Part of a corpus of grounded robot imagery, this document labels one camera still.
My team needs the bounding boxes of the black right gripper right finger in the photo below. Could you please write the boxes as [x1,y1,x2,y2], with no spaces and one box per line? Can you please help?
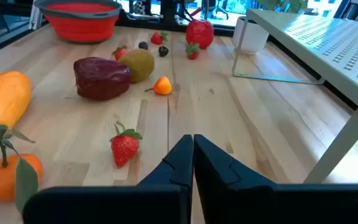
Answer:
[193,133,358,224]

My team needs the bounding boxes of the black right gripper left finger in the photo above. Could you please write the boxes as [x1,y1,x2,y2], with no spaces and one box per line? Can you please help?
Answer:
[22,134,195,224]

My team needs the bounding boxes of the small red strawberry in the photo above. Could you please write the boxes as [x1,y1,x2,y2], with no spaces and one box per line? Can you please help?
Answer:
[185,42,201,60]
[109,120,144,169]
[150,30,169,45]
[111,45,129,62]

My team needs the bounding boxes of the small orange yellow fruit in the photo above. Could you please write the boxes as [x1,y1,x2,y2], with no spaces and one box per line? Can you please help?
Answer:
[144,75,173,96]

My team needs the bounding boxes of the brown kiwi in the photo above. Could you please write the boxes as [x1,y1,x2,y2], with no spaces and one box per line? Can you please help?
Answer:
[118,49,155,84]

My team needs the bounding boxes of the dark maroon fruit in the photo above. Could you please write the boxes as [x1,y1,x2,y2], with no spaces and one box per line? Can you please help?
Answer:
[73,56,132,101]

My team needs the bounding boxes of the small blackberry with stem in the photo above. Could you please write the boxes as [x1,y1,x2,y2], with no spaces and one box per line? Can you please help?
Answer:
[152,45,170,58]

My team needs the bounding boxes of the large red fruit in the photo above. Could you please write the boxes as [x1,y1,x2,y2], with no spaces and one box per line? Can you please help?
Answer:
[185,18,214,50]

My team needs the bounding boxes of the yellow orange mango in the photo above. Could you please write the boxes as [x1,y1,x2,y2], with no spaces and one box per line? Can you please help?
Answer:
[0,70,33,137]

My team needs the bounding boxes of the red bowl with grey rim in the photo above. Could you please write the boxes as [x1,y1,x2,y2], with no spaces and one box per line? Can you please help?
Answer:
[33,0,123,44]

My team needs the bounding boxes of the white plant pot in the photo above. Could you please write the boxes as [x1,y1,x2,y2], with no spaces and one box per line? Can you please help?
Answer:
[231,15,270,55]

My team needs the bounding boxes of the green perforated metal shelf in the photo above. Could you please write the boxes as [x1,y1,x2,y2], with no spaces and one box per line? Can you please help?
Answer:
[231,8,358,184]

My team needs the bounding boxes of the black office chair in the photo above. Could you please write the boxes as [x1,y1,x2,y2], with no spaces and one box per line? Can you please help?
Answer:
[208,0,229,20]

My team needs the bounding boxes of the green monstera plant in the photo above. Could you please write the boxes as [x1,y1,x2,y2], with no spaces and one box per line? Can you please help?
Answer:
[255,0,309,13]

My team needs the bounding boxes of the silver metal post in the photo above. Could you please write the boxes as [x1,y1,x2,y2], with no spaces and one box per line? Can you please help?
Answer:
[29,0,45,31]

